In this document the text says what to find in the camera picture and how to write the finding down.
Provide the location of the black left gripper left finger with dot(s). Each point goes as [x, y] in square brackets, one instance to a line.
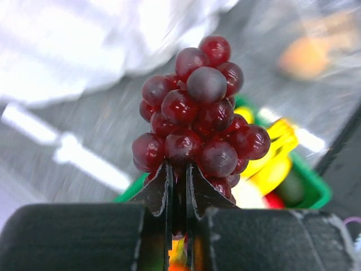
[135, 235]

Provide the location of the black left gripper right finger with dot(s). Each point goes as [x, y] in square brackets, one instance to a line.
[222, 236]

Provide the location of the purple grape bunch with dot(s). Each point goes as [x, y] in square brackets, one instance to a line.
[192, 119]

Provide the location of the orange peach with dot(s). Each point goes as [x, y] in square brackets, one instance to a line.
[305, 58]

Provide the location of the clear dotted zip top bag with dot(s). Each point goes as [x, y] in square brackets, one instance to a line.
[274, 25]

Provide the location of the green plastic basket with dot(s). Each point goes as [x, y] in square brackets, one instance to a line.
[317, 192]

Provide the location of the orange fruit in basket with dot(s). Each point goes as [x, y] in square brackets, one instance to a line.
[177, 256]

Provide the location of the red tomato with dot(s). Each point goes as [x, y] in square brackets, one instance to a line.
[274, 201]

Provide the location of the yellow banana bunch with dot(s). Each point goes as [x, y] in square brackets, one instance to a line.
[270, 171]

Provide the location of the dark green avocado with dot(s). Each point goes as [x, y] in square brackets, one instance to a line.
[291, 190]

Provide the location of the white hanging shirt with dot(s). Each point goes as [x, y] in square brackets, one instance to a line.
[58, 50]

